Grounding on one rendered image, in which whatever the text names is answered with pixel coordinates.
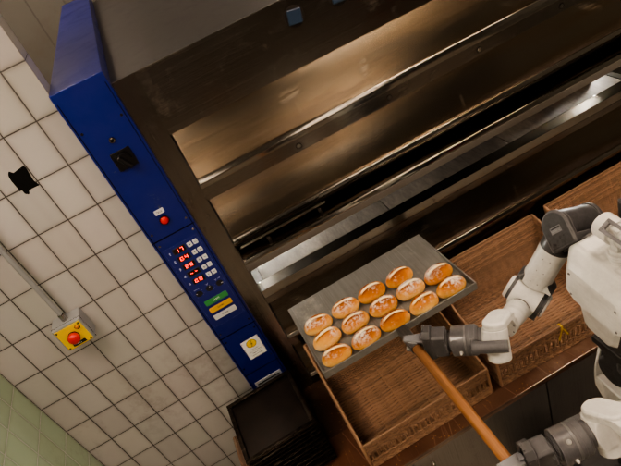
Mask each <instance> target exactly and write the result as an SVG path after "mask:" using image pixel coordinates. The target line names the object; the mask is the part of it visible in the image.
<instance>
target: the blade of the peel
mask: <svg viewBox="0 0 621 466"><path fill-rule="evenodd" d="M438 263H447V264H450V265H451V266H452V268H453V273H452V275H460V276H463V277H464V278H465V280H466V286H465V288H464V289H462V290H461V291H459V292H458V293H457V294H455V295H453V296H452V297H450V298H448V299H442V298H440V297H438V299H439V301H438V304H437V305H436V306H434V307H432V308H431V309H430V310H428V311H427V312H425V313H423V314H421V315H419V316H415V315H413V314H412V313H411V312H410V309H409V307H410V303H411V302H412V301H413V300H408V301H401V300H399V299H398V298H396V299H397V302H398V304H397V307H396V308H397V309H404V310H406V311H408V312H409V314H410V320H409V322H408V323H406V324H405V325H406V326H407V327H408V328H409V329H410V328H412V327H414V326H415V325H418V324H419V323H421V322H423V321H424V320H426V319H428V318H430V317H431V316H433V315H435V314H436V313H438V312H440V311H441V310H443V309H444V308H446V307H448V306H449V305H451V304H453V303H454V302H456V301H458V300H460V299H462V298H463V297H465V296H467V295H468V294H470V293H471V292H472V291H474V290H476V289H477V288H478V287H477V283H476V282H475V281H474V280H473V279H472V278H470V277H469V276H468V275H467V274H465V273H464V272H463V271H462V270H461V269H459V268H458V267H457V266H456V265H454V264H453V263H452V262H451V261H449V260H448V259H447V258H446V257H445V256H443V255H442V254H441V253H440V252H439V251H437V250H436V249H435V248H434V247H433V246H432V245H431V244H430V243H428V242H427V241H426V240H425V239H423V238H422V237H421V236H420V235H419V234H418V235H417V236H415V237H413V238H411V239H409V240H407V241H406V242H404V243H402V244H400V245H399V246H397V247H395V248H393V249H392V250H391V251H389V252H387V253H385V254H383V255H382V256H380V257H378V258H376V259H375V260H373V261H371V262H369V263H368V264H365V265H364V266H362V267H361V268H359V269H358V270H356V271H354V272H352V273H351V274H349V275H347V276H345V277H343V278H341V279H340V280H338V281H336V282H334V284H332V285H330V286H328V287H327V288H324V289H322V290H321V291H319V292H317V293H316V294H314V295H312V296H310V297H309V298H307V299H306V300H304V301H302V302H300V303H298V304H297V305H295V306H293V307H292V308H290V309H288V311H289V313H290V315H291V317H292V319H293V321H294V322H295V324H296V326H297V328H298V330H299V332H300V334H301V335H302V337H303V338H304V340H305V342H306V344H307V346H308V348H309V349H310V352H311V354H312V356H313V357H314V359H315V361H316V362H317V364H318V366H319V367H320V369H321V371H322V373H323V375H324V377H325V379H327V378H329V377H330V376H332V375H334V374H336V373H338V372H339V371H341V370H343V369H344V368H346V367H348V366H349V365H350V364H352V363H353V362H356V361H357V360H359V359H361V358H362V357H364V356H366V355H367V354H369V353H371V352H372V351H374V350H377V349H378V348H380V347H381V346H382V345H384V344H386V343H387V342H389V341H391V340H392V339H394V338H396V337H398V333H397V331H396V330H394V331H393V332H384V331H383V330H382V329H381V327H380V322H381V320H382V317H380V318H375V317H373V316H371V315H370V312H369V309H370V306H371V303H369V304H363V303H361V302H360V301H359V309H358V311H359V310H361V311H364V312H366V313H367V314H368V315H369V316H370V320H369V322H368V324H367V325H375V326H377V327H378V328H379V329H380V330H381V336H380V339H379V340H377V341H375V342H374V343H372V344H370V346H368V347H366V348H365V349H362V350H355V349H353V347H352V338H353V337H354V335H355V334H356V333H355V334H352V335H348V334H346V333H344V332H343V330H342V322H343V320H344V319H336V318H334V317H333V315H332V309H333V306H334V305H335V304H336V303H337V302H338V301H339V300H341V299H343V298H346V297H353V298H355V299H357V300H359V299H358V295H359V291H360V290H361V289H362V288H363V287H364V286H365V285H367V284H369V283H371V282H374V281H379V282H382V283H383V284H384V285H385V293H384V295H393V296H394V297H396V291H397V288H389V287H387V286H386V283H385V281H386V278H387V276H388V274H389V273H390V272H391V271H392V270H394V269H395V268H397V267H399V266H407V267H409V268H410V269H411V270H412V272H413V277H412V278H419V279H421V280H422V281H423V282H424V284H425V289H424V291H423V292H425V291H431V292H433V293H435V294H436V295H437V293H436V290H437V287H438V285H435V286H429V285H427V284H426V283H425V281H424V275H425V273H426V271H427V270H428V269H429V268H430V267H431V266H432V265H434V264H438ZM319 313H325V314H328V315H330V316H331V317H332V319H333V323H332V325H331V326H334V327H337V328H338V329H339V330H340V331H341V338H340V340H339V342H338V343H345V344H348V345H349V346H350V347H351V348H352V355H351V356H350V357H349V358H347V359H345V360H344V361H342V362H340V363H339V364H337V365H336V366H334V367H332V368H330V367H326V366H325V365H323V361H322V357H323V353H324V351H318V350H316V349H315V348H314V347H313V340H314V338H315V337H316V336H309V335H307V334H306V333H305V330H304V326H305V324H306V322H307V321H308V320H309V319H310V318H311V317H312V316H313V315H315V314H319ZM367 325H366V326H367Z"/></svg>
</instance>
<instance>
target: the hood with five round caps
mask: <svg viewBox="0 0 621 466"><path fill-rule="evenodd" d="M429 1H431V0H279V1H277V2H275V3H273V4H271V5H269V6H267V7H265V8H263V9H261V10H259V11H257V12H255V13H253V14H251V15H249V16H247V17H245V18H243V19H241V20H239V21H237V22H235V23H233V24H231V25H229V26H227V27H225V28H223V29H221V30H219V31H217V32H215V33H213V34H211V35H209V36H207V37H205V38H203V39H201V40H199V41H197V42H195V43H193V44H191V45H189V46H187V47H185V48H183V49H181V50H179V51H177V52H175V53H173V54H171V55H169V56H166V57H164V58H162V59H160V60H158V61H156V62H154V63H152V64H150V65H149V66H147V67H144V68H142V69H140V70H138V71H136V72H134V75H135V77H136V78H137V80H138V82H139V83H140V86H141V88H142V89H143V90H144V92H145V94H146V95H147V97H148V99H149V100H150V102H151V104H152V106H153V108H154V110H155V111H156V113H157V115H158V117H160V119H161V121H162V122H163V124H164V127H165V128H166V130H167V132H168V134H169V135H171V134H173V133H175V132H177V131H178V130H180V129H183V128H184V127H186V126H188V125H190V124H192V123H194V122H196V121H198V120H200V119H202V118H204V117H207V116H208V115H210V114H211V113H213V112H215V111H217V110H219V109H221V108H223V107H225V106H227V105H229V104H232V103H234V102H235V101H237V100H238V99H240V98H242V97H244V96H246V95H248V94H250V93H252V92H255V91H257V90H259V89H260V88H262V87H264V86H266V85H268V84H269V83H271V82H273V81H275V80H278V79H280V78H282V77H284V76H285V75H287V74H289V73H291V72H293V71H295V70H297V69H299V68H300V67H303V66H305V65H307V64H309V63H310V62H312V61H314V60H316V59H318V58H320V57H322V56H324V55H327V54H329V53H330V52H332V51H334V50H335V49H337V48H339V47H341V46H343V45H345V44H347V43H350V42H352V41H354V40H356V39H358V38H359V37H360V36H362V35H364V34H366V33H368V32H370V31H373V30H375V29H377V28H379V27H381V26H383V25H384V24H386V23H388V22H390V21H391V20H393V19H395V18H398V17H400V16H402V15H404V14H406V13H408V12H409V11H411V10H413V9H415V8H417V7H419V6H422V5H423V4H425V3H427V2H429Z"/></svg>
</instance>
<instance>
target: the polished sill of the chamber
mask: <svg viewBox="0 0 621 466"><path fill-rule="evenodd" d="M620 99H621V81H619V82H618V83H617V84H615V85H613V86H611V87H610V88H608V89H606V90H604V91H602V92H600V93H598V94H596V95H594V96H593V97H591V98H590V99H588V100H586V101H585V102H583V103H581V104H578V105H577V106H575V107H573V108H571V109H569V110H568V111H566V112H565V113H563V114H561V115H560V116H557V117H555V118H553V119H552V120H550V121H548V122H546V123H544V124H543V125H541V126H539V127H537V128H536V129H534V130H532V131H530V132H529V133H527V134H525V135H523V136H521V137H520V138H518V139H516V140H514V141H512V142H510V143H508V144H507V145H505V146H504V147H502V148H500V149H498V150H496V151H495V152H493V153H490V154H488V155H487V156H485V157H483V158H482V159H480V160H479V161H477V162H475V163H473V164H471V165H470V166H467V167H465V168H463V169H462V170H460V171H458V172H456V173H455V174H454V175H452V176H450V177H448V178H446V179H444V180H442V181H440V182H439V183H437V184H435V185H433V186H431V187H430V188H428V189H427V190H424V191H423V192H421V193H419V194H417V195H415V196H414V197H412V198H410V199H408V200H406V201H405V202H402V203H400V204H399V205H398V206H396V207H394V208H392V209H390V210H389V211H387V212H385V213H383V214H381V215H379V216H377V217H375V218H373V219H372V220H371V221H369V222H367V223H365V224H364V225H362V226H360V227H357V228H356V229H354V230H352V231H350V232H349V233H347V234H346V235H344V236H342V237H341V238H339V239H336V240H334V241H333V242H331V243H329V244H327V245H325V246H324V247H322V248H320V249H319V250H317V251H315V252H313V253H311V254H309V255H308V256H306V257H304V258H302V259H300V260H299V261H297V262H295V263H293V264H291V265H290V266H288V267H286V268H284V269H283V270H281V271H279V272H277V273H275V274H274V275H272V276H269V277H267V278H266V279H264V280H263V281H261V282H260V283H258V284H257V286H258V288H259V290H260V292H261V293H262V295H263V297H264V298H265V299H266V298H267V297H269V296H271V295H273V294H275V292H277V291H279V290H281V289H283V288H285V287H287V286H289V285H290V284H292V283H294V282H296V281H298V280H299V279H301V278H302V277H304V276H306V275H308V274H310V273H312V272H313V271H315V270H317V269H319V268H321V267H322V266H324V265H326V264H328V263H330V262H331V261H333V260H335V259H336V258H338V257H340V256H342V255H344V254H345V253H347V252H349V251H351V250H353V249H355V248H357V247H358V246H359V245H361V244H363V243H365V242H366V241H368V240H370V239H373V238H374V237H376V236H378V235H380V234H382V233H383V232H385V231H386V230H388V229H389V228H391V227H394V226H396V225H397V224H399V223H401V222H403V221H404V220H406V219H408V218H410V217H412V216H413V215H415V214H417V213H419V212H420V211H422V210H424V209H426V208H427V207H429V206H431V205H433V204H435V203H436V202H439V201H441V200H442V199H443V198H445V197H447V196H449V195H450V194H452V193H454V192H456V191H458V190H460V189H462V188H464V187H465V186H467V185H468V184H470V183H472V182H473V181H475V180H477V179H479V178H481V177H483V176H485V175H487V174H488V173H490V172H492V171H494V170H495V169H496V168H498V167H500V166H502V165H504V164H506V163H508V162H510V161H511V160H513V159H515V158H517V157H519V156H520V155H522V154H524V153H525V152H527V151H529V150H531V149H533V148H534V147H536V146H538V145H540V144H541V143H543V142H545V141H548V140H549V139H551V138H552V137H554V136H556V135H557V134H559V133H561V132H563V131H564V130H566V129H569V128H571V127H572V126H574V125H576V124H578V123H579V122H580V121H582V120H584V119H586V118H587V117H590V116H592V115H594V114H595V113H597V112H599V111H601V110H602V109H604V108H605V107H607V106H609V105H610V104H613V103H615V102H617V101H618V100H620Z"/></svg>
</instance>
